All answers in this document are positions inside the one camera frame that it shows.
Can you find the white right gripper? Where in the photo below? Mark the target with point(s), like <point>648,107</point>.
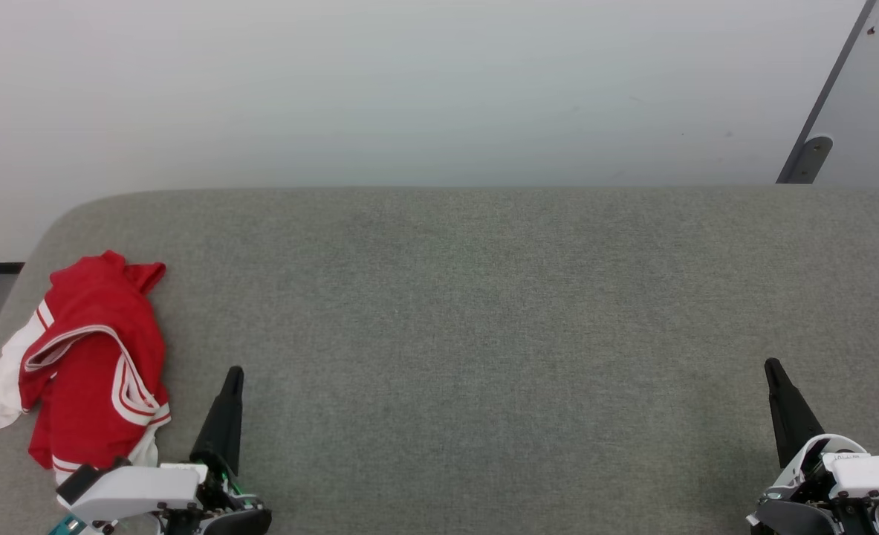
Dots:
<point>870,475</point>

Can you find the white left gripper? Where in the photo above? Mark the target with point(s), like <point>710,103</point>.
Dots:
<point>142,490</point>

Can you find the grey door panel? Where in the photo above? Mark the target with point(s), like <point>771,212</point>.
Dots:
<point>877,96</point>

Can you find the red and white basketball jersey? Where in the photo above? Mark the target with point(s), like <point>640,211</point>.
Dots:
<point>90,371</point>

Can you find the grey metal door bracket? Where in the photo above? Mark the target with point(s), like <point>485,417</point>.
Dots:
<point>809,157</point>

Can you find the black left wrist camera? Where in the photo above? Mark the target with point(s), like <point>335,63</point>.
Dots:
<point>76,483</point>

